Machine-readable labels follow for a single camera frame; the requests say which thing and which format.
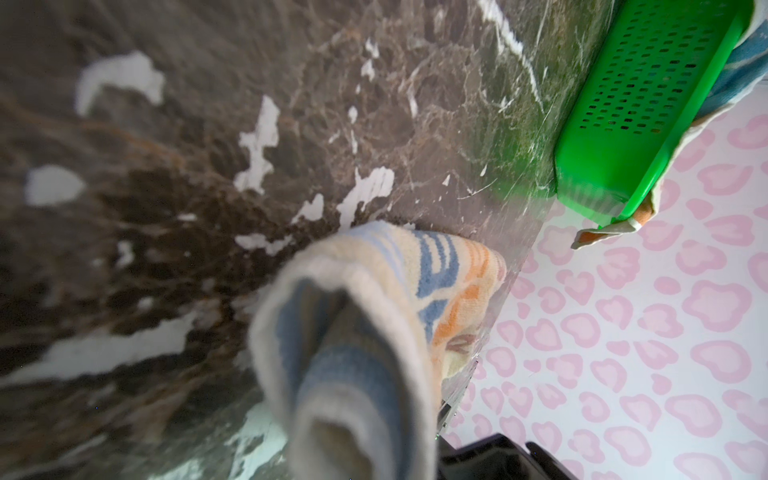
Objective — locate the blue patterned towel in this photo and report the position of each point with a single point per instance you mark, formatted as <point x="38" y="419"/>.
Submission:
<point x="744" y="68"/>

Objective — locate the green plastic basket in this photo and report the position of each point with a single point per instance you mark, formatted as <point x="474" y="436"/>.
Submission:
<point x="656" y="66"/>

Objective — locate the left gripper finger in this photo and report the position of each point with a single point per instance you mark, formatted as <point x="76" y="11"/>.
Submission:
<point x="498" y="458"/>

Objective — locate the cream rabbit lettered towel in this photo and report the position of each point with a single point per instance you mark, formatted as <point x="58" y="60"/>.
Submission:
<point x="354" y="338"/>

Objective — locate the orange bear pattern towel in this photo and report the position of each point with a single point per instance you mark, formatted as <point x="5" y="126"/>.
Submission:
<point x="645" y="212"/>

